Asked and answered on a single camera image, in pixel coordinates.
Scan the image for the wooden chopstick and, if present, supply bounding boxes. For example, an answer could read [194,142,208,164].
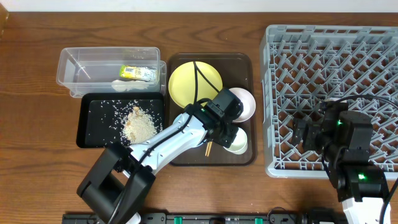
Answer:
[205,142,211,157]
[205,141,213,157]

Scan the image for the white cup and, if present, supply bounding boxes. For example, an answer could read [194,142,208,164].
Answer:
[224,128,248,155]

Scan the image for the pink bowl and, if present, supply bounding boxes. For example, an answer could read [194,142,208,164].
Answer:
[229,88,256,123]

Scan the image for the green snack wrapper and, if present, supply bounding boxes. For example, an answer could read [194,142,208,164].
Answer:
[119,65,157,82]

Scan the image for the rice and nut shells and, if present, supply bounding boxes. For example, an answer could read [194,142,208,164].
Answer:
[90,99,164,147]

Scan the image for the white napkin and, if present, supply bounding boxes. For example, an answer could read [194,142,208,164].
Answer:
[111,80,149,92]

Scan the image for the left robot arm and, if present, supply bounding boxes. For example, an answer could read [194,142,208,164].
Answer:
[76,88,244,223]

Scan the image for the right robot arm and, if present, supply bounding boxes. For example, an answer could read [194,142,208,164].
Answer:
[291,100,396,223]

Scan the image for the grey dishwasher rack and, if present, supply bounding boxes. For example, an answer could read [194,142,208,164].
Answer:
[260,25,397,180]

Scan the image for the brown serving tray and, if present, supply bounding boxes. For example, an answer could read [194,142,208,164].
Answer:
[167,53,257,166]

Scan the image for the yellow plate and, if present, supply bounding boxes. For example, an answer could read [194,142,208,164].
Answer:
[169,62,223,108]

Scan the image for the black tray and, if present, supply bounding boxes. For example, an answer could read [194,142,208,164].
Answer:
[76,93,164,148]

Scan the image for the clear plastic bin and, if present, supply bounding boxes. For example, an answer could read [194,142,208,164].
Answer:
[56,47,167,98]

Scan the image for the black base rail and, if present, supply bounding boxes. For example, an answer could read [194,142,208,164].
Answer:
[61,212,343,224]

